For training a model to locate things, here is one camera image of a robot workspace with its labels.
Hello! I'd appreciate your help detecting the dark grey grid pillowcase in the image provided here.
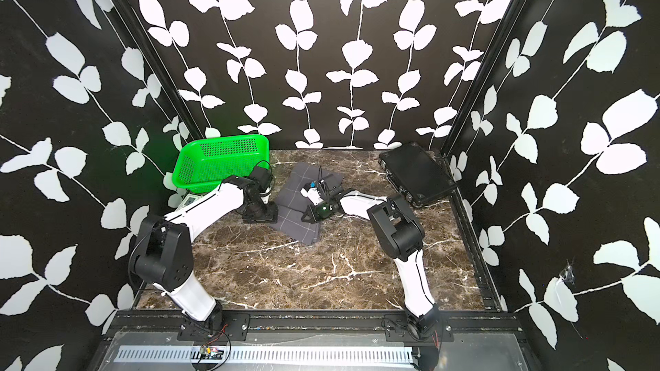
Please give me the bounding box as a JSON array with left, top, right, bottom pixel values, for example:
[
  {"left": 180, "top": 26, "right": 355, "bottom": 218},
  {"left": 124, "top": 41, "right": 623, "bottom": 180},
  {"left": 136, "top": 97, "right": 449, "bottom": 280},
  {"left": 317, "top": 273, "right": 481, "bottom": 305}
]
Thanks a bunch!
[{"left": 270, "top": 162, "right": 344, "bottom": 246}]

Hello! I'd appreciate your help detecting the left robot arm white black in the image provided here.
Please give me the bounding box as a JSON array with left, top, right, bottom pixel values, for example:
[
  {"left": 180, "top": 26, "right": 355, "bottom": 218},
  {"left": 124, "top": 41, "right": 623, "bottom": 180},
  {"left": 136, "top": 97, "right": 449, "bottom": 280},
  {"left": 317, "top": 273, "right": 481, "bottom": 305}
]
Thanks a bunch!
[{"left": 128, "top": 164, "right": 278, "bottom": 331}]

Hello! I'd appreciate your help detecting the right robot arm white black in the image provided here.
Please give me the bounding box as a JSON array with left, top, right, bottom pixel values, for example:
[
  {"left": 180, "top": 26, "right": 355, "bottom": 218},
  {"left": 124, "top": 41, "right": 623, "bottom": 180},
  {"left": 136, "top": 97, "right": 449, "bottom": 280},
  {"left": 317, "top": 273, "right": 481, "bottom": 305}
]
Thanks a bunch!
[{"left": 300, "top": 182, "right": 440, "bottom": 339}]

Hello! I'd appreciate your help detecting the green plastic basket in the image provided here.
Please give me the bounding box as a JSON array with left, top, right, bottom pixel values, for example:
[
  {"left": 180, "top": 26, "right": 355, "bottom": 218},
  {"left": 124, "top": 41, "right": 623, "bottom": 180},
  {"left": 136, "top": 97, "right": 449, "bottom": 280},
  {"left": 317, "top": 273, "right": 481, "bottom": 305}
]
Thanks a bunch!
[{"left": 172, "top": 134, "right": 270, "bottom": 194}]

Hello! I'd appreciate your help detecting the small white thermometer display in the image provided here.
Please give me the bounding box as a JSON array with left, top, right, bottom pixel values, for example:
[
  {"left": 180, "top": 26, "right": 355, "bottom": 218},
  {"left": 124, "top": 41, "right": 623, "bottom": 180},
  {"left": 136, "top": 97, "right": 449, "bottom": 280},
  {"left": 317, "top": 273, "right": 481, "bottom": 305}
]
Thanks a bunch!
[{"left": 176, "top": 193, "right": 203, "bottom": 211}]

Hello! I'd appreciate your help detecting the black tablet device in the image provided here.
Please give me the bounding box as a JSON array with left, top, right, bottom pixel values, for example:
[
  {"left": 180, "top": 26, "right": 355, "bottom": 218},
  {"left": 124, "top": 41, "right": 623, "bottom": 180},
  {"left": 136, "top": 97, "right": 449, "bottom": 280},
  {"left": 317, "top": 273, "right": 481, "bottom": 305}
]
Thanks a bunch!
[{"left": 378, "top": 142, "right": 457, "bottom": 209}]

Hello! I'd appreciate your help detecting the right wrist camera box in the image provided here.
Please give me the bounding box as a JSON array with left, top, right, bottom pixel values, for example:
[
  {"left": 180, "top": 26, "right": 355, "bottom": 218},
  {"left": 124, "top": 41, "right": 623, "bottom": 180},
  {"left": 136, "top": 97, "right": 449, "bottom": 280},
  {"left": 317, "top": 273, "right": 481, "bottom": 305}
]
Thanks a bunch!
[{"left": 301, "top": 181, "right": 325, "bottom": 206}]

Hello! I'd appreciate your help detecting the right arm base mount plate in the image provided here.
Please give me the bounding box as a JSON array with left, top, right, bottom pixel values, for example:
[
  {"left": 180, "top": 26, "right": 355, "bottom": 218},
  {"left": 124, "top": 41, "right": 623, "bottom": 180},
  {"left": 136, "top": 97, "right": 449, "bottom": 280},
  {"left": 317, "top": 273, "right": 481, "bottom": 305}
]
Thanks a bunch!
[{"left": 381, "top": 312, "right": 455, "bottom": 345}]

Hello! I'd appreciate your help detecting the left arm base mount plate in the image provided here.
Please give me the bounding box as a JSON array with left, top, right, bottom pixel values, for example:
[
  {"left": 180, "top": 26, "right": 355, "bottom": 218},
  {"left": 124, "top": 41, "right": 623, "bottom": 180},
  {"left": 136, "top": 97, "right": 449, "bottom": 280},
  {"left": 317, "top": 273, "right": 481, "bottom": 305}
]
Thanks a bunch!
[{"left": 177, "top": 311, "right": 250, "bottom": 344}]

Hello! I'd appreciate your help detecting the small circuit board with wires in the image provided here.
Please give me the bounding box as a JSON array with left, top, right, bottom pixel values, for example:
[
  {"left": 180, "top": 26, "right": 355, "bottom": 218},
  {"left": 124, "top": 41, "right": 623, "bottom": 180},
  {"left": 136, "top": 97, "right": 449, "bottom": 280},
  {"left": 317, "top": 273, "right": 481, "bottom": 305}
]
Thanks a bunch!
[{"left": 192, "top": 345, "right": 225, "bottom": 363}]

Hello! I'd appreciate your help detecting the white perforated rail strip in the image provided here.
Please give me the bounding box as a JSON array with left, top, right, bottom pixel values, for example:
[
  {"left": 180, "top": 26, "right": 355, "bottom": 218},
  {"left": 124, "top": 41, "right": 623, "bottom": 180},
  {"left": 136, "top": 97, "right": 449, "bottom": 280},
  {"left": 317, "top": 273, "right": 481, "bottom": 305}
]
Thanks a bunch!
[{"left": 111, "top": 345, "right": 414, "bottom": 367}]

